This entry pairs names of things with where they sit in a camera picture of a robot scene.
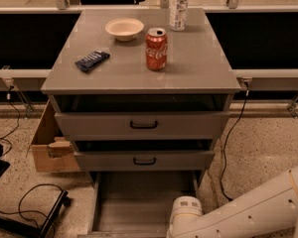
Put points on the grey bottom drawer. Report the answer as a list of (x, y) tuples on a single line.
[(136, 204)]

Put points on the grey drawer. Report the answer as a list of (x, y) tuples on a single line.
[(107, 126), (136, 204), (132, 161)]

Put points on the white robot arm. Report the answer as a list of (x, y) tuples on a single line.
[(270, 207)]

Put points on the grey drawer cabinet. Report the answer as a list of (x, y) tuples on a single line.
[(197, 77)]

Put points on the grey top drawer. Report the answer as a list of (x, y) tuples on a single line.
[(107, 126)]

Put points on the grey middle drawer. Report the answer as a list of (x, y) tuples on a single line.
[(132, 161)]

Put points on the red coca-cola can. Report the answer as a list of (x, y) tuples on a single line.
[(156, 46)]

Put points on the dark blue snack packet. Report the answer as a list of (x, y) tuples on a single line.
[(91, 61)]

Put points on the cream bowl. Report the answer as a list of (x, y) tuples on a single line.
[(124, 29)]

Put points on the brown cardboard box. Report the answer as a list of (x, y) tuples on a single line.
[(52, 153)]

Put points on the clear plastic water bottle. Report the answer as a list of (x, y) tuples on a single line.
[(178, 14)]

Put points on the black metal stand left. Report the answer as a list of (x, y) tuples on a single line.
[(28, 231)]

